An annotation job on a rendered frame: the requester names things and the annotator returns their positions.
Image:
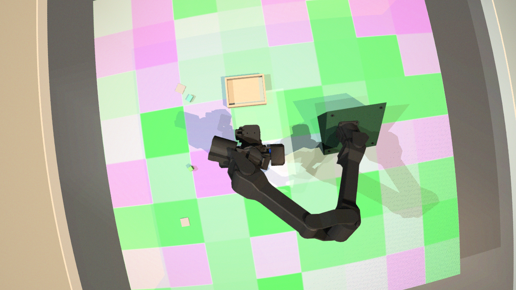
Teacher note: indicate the beige shallow tray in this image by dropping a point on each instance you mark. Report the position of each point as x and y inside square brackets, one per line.
[245, 91]

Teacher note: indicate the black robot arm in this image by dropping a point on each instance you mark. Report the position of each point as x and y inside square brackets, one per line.
[249, 181]

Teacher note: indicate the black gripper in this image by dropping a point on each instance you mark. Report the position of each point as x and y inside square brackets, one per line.
[277, 154]

